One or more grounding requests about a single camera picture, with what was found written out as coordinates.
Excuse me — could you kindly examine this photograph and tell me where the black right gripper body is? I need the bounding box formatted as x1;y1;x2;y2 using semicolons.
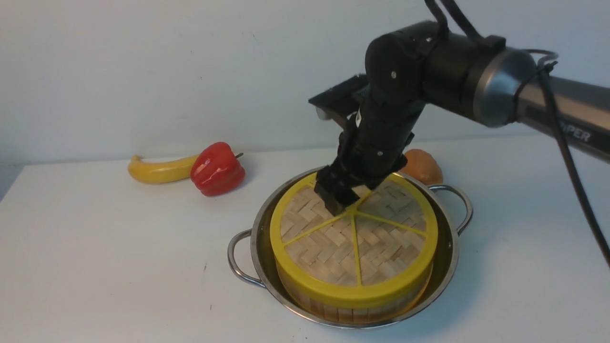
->
315;129;414;201

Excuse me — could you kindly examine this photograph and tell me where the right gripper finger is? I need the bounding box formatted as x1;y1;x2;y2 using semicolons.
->
326;189;360;216
314;179;330;197

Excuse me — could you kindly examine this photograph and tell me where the yellow bamboo steamer lid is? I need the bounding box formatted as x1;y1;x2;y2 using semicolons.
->
269;171;439;309

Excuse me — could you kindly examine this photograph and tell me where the yellow rimmed bamboo steamer basket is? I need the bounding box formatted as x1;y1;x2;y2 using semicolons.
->
269;171;439;324

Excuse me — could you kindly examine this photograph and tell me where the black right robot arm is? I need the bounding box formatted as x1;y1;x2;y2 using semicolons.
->
309;21;554;215

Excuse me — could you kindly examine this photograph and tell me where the stainless steel pot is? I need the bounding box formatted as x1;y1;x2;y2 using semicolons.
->
227;169;473;330

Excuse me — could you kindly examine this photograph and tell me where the red bell pepper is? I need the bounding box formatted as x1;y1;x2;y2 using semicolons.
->
190;141;246;197

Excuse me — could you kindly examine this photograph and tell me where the yellow banana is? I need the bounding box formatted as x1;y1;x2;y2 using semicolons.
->
128;155;198;184

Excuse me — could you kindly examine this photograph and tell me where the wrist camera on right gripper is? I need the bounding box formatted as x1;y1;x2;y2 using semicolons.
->
308;73;369;129

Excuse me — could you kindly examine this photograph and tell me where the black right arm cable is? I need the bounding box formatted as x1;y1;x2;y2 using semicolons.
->
424;0;610;267

